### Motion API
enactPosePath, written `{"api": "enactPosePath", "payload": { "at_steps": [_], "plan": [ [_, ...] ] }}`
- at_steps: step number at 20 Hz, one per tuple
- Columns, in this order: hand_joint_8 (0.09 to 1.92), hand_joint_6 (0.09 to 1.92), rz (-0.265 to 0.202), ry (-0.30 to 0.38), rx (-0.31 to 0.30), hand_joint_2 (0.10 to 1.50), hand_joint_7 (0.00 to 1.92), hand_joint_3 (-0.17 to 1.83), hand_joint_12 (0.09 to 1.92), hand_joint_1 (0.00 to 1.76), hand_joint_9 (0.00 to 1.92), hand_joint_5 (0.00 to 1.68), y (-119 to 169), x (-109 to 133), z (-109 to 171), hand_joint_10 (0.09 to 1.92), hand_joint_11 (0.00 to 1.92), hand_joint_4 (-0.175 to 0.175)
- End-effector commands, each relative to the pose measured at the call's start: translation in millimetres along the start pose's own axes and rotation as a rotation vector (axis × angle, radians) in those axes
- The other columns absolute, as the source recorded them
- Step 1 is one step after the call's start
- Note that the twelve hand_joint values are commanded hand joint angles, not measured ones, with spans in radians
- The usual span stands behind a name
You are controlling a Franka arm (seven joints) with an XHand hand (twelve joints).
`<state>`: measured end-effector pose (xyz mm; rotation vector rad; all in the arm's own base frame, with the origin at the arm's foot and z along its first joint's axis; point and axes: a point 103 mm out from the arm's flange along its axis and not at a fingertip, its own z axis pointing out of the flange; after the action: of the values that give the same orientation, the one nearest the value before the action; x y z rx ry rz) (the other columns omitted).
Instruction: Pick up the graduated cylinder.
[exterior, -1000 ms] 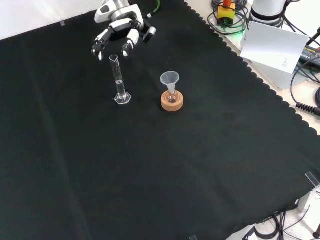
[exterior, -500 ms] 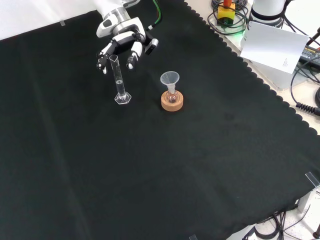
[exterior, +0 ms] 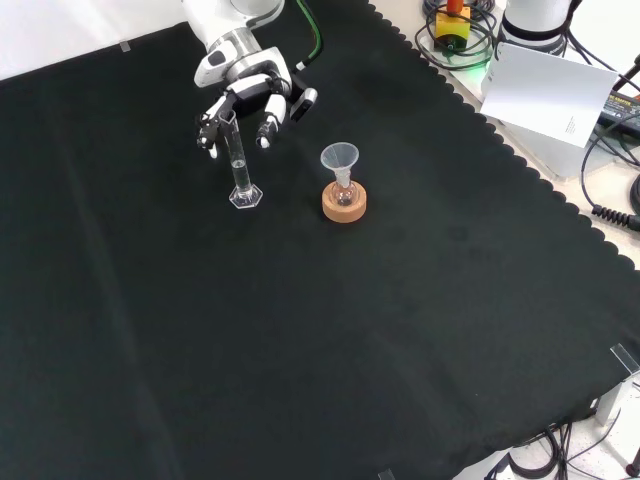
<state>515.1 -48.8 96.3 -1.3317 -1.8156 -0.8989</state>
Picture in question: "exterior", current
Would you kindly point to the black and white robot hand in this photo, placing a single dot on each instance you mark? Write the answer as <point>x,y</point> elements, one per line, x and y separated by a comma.
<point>255,62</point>

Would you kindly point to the clear glass graduated cylinder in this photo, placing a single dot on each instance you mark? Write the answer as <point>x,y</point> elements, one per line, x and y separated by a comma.
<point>240,175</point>

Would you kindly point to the white cylinder with black band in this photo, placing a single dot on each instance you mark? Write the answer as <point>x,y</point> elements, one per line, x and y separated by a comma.
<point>535,20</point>

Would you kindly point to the clear plastic funnel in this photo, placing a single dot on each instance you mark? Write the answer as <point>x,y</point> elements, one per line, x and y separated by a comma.
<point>338,156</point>

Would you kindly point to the round-bottom glass flask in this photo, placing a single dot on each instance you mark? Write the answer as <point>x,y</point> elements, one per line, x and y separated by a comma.
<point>344,195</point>

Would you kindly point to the yellow stop button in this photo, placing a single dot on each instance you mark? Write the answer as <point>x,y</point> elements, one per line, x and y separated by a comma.
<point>452,27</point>

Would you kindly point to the black cloth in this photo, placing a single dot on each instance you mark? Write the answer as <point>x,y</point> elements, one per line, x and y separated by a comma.
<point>300,325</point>

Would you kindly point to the white box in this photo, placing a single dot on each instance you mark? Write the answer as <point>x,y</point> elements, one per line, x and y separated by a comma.
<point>560,155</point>

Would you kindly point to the black power adapter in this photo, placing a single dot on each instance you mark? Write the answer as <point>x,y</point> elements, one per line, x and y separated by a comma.
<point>622,112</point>

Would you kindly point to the black and white wrist camera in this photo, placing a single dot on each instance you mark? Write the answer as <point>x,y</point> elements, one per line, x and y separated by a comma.
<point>302,104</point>

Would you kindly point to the white table post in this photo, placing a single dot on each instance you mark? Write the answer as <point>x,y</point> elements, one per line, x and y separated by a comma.
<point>612,402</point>

